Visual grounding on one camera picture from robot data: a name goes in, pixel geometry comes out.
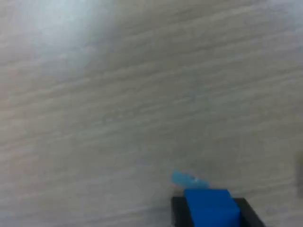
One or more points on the blue tape mark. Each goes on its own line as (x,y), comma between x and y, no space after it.
(187,179)

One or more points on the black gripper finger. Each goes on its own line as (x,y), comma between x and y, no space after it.
(248,215)
(180,212)

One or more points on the blue cube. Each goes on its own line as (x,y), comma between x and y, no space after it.
(210,208)

